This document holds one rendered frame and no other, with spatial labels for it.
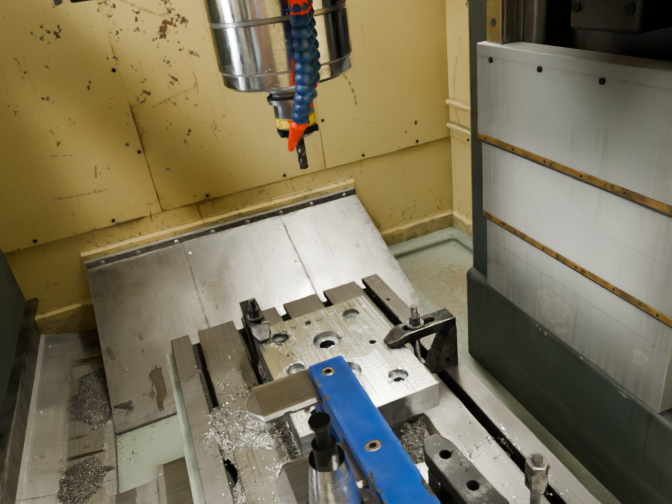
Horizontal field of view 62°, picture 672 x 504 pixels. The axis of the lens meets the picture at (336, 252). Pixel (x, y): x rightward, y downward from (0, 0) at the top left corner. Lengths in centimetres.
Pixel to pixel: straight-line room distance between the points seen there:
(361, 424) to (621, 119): 56
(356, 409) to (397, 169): 152
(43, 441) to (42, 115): 83
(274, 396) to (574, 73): 63
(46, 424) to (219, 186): 81
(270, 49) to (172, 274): 121
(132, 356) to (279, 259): 51
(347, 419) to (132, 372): 113
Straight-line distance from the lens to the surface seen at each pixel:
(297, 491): 50
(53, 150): 173
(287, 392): 58
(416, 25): 192
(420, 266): 199
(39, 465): 151
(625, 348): 102
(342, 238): 179
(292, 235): 180
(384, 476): 48
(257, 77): 64
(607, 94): 88
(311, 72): 52
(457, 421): 97
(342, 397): 55
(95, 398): 163
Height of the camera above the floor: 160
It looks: 28 degrees down
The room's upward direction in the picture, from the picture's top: 9 degrees counter-clockwise
